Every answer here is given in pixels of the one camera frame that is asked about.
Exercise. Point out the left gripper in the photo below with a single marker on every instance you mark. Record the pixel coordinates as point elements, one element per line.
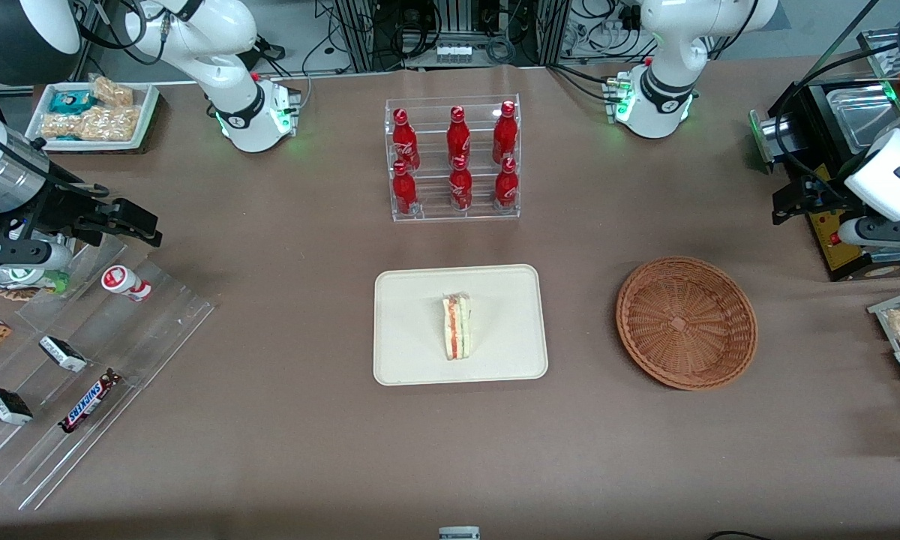
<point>816,196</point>

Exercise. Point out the small white red yogurt bottle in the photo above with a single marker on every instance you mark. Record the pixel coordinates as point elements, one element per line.
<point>124,282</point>

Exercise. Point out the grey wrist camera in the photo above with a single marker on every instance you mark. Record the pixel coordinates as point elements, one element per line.
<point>34,255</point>
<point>885,231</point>

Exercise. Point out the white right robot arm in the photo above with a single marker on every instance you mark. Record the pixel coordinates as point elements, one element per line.
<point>232,112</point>

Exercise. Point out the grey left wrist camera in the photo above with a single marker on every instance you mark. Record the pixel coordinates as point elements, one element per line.
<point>885,231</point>

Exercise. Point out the steel pan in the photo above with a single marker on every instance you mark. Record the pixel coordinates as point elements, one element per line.
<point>862,112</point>

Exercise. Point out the white rectangular snack tray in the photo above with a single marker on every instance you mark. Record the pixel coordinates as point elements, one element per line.
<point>148,112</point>

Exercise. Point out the clear acrylic bottle rack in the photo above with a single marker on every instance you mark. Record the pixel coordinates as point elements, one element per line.
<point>431,210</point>

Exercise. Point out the small rice cracker packet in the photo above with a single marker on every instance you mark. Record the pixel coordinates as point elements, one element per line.
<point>112,91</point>

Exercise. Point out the black white chocolate bar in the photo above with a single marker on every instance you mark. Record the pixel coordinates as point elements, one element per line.
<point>7,406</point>
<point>62,354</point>

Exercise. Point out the black appliance yellow panel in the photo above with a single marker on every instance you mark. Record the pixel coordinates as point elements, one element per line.
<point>844,262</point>

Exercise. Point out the triangle sandwich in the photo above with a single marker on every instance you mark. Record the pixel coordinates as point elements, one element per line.
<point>456,330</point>

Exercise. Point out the round brown wicker basket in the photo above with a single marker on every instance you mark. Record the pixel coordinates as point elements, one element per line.
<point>682,322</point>

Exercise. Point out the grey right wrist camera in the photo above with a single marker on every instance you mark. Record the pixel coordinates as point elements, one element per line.
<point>34,255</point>

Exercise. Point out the teal snack packet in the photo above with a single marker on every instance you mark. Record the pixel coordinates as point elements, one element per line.
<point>71,102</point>

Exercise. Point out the grey bread tray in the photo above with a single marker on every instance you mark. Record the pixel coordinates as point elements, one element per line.
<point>881,315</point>

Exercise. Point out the green white cup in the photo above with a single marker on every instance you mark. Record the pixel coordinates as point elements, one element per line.
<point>41,281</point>

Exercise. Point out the white power strip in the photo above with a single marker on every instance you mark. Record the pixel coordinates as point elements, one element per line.
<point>454,53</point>

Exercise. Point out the small wicker coaster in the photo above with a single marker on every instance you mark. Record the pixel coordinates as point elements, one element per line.
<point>11,294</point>

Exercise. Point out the large rice cracker packet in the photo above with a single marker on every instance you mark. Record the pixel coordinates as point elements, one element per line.
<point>101,124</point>

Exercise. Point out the cream plastic tray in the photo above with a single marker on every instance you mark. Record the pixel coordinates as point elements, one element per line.
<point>412,330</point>

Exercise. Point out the white label tag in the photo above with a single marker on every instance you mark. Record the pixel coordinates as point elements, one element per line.
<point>459,533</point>

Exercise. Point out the red cola bottle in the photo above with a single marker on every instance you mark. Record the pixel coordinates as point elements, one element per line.
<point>505,186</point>
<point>505,135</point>
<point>457,139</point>
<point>403,191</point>
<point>403,142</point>
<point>460,187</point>

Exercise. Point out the aluminium frame control rack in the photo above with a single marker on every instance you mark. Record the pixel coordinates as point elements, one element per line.
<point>390,30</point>

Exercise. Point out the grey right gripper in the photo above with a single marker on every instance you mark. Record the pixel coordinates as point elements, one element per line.
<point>58,211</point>

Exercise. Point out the clear acrylic stepped display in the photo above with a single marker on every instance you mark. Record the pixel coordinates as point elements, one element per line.
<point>120,345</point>

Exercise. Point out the snickers bar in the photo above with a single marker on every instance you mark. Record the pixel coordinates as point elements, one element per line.
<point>88,402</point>

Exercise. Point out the silver cylinder green light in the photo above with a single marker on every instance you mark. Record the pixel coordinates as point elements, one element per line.
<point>769,139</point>

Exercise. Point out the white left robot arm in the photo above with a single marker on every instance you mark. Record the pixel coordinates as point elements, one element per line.
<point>660,82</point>

